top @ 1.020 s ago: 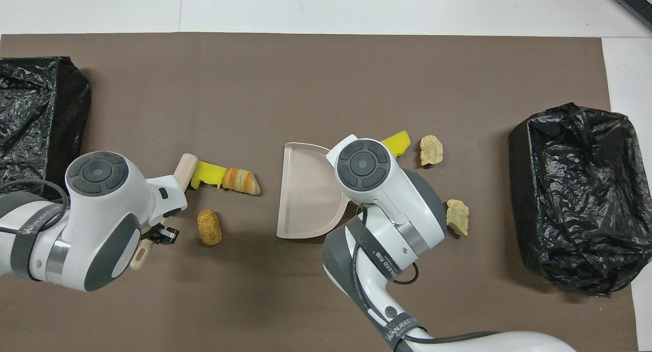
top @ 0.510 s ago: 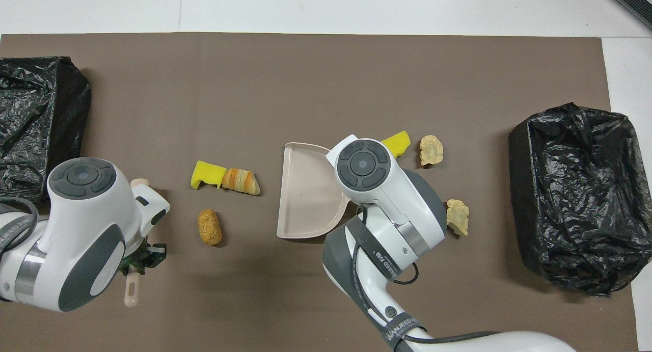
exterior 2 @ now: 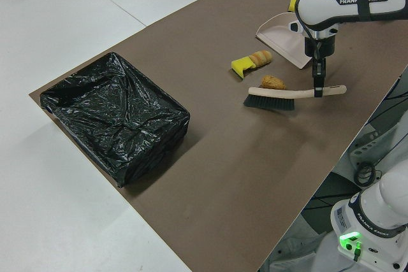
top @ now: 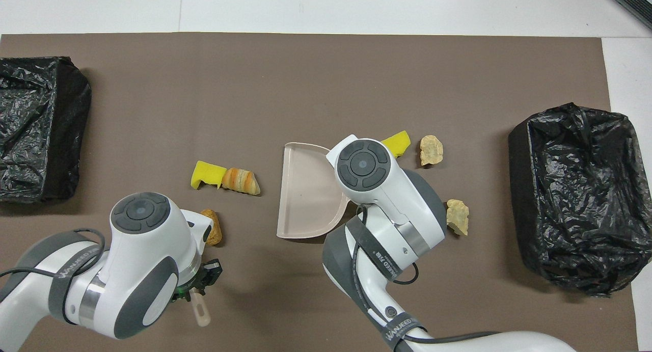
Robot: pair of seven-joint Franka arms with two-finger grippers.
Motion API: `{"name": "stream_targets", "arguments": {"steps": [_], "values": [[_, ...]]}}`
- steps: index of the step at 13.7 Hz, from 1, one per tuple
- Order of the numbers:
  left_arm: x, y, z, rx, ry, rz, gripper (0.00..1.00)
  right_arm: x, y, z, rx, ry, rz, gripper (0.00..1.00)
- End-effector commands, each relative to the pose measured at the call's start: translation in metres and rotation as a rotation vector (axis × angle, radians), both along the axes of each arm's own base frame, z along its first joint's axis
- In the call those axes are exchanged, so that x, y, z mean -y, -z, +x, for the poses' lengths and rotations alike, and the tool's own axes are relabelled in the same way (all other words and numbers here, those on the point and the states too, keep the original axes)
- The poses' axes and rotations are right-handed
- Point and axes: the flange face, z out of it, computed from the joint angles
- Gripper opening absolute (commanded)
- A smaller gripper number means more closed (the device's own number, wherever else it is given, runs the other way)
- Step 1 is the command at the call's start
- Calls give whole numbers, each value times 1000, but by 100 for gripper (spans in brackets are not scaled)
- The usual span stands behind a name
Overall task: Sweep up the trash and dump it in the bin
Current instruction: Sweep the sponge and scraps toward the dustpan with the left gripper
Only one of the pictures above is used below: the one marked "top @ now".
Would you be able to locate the beige hand brush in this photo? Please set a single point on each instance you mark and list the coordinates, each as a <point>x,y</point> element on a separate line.
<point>201,314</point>

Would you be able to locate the wedge yellow sponge piece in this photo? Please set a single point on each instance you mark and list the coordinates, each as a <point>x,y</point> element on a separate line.
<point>400,142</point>

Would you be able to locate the brown oval bread roll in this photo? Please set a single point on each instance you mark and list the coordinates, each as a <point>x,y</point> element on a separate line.
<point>215,229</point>

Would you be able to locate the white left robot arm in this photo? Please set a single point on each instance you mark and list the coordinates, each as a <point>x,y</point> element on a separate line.
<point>147,250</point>

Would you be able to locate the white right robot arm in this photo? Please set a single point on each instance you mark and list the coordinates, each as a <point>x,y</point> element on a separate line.
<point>387,189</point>

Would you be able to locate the L-shaped yellow sponge piece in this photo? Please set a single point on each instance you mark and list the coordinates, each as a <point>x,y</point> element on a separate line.
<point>204,172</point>

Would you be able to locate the oval pale bread piece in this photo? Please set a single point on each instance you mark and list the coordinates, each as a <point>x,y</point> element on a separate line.
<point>431,151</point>

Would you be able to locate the beige plastic dustpan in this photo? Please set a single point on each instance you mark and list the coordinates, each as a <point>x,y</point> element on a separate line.
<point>305,194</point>

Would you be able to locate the brown table mat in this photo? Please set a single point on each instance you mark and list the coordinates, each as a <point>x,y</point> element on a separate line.
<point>254,87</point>

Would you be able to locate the orange striped bread roll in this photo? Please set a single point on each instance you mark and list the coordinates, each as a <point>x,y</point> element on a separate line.
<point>242,181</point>

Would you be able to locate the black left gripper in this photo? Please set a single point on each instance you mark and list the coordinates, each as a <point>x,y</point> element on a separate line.
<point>209,275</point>

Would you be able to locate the jagged pale bread piece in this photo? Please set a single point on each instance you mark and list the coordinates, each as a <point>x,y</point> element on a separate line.
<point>457,217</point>

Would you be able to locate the black bag lined bin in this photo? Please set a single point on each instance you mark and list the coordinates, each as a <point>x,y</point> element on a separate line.
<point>575,199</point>
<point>25,112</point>

